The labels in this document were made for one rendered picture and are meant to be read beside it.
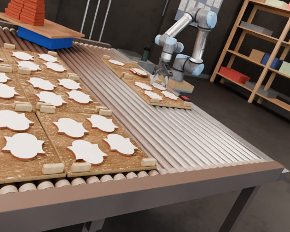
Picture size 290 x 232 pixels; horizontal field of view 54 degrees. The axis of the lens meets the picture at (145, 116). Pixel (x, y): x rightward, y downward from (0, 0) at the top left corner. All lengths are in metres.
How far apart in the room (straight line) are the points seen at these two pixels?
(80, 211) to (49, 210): 0.09
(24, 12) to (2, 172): 1.66
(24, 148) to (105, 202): 0.31
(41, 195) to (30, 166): 0.14
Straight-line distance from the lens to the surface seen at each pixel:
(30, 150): 0.96
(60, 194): 0.81
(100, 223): 1.02
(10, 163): 0.92
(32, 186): 0.86
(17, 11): 2.41
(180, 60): 2.53
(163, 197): 1.01
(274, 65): 7.58
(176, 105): 1.84
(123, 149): 1.09
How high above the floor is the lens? 1.48
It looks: 21 degrees down
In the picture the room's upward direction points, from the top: 20 degrees clockwise
